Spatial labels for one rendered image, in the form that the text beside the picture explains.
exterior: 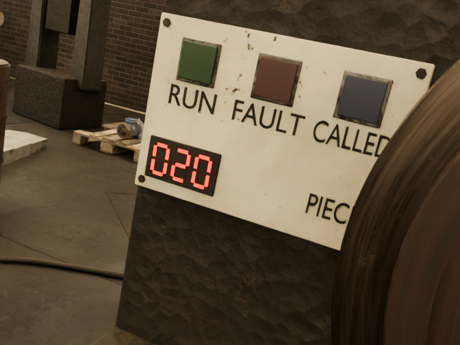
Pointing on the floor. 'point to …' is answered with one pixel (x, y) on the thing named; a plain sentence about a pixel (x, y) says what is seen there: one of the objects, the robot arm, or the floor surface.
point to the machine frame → (152, 233)
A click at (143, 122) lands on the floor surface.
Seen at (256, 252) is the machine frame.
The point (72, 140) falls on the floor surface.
